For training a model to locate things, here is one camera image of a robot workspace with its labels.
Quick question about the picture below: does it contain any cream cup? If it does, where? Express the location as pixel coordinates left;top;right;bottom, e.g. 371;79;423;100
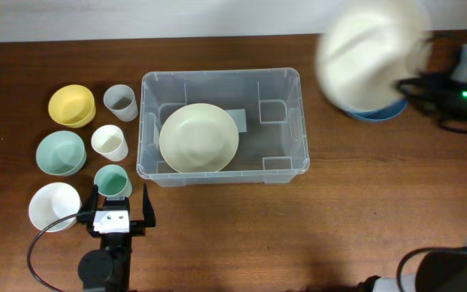
91;125;129;162

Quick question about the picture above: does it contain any light green bowl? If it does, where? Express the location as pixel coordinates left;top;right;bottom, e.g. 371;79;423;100
36;131;87;176

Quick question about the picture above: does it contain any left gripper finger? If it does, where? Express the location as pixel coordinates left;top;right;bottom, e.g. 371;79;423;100
79;184;98;214
142;183;156;222

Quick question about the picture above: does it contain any yellow bowl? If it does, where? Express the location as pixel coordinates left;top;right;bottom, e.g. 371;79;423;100
48;84;96;128

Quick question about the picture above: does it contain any clear plastic storage container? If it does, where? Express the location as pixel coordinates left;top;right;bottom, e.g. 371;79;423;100
136;67;310;187

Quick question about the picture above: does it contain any dark blue plate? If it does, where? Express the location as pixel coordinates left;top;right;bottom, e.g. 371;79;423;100
345;99;409;123

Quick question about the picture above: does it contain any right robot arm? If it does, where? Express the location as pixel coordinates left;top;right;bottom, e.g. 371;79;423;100
357;73;467;291

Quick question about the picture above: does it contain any green cup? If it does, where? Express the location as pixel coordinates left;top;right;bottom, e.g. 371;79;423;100
94;165;133;197

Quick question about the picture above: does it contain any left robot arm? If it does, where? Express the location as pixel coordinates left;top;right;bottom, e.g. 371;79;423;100
77;185;156;292

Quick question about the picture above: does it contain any cream plate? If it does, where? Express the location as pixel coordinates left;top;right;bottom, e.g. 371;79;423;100
315;0;431;113
159;103;239;173

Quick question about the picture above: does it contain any white bowl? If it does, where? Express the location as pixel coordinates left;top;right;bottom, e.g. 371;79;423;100
28;182;82;230

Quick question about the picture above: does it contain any grey cup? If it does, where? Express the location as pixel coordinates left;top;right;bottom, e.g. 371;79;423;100
103;84;138;122

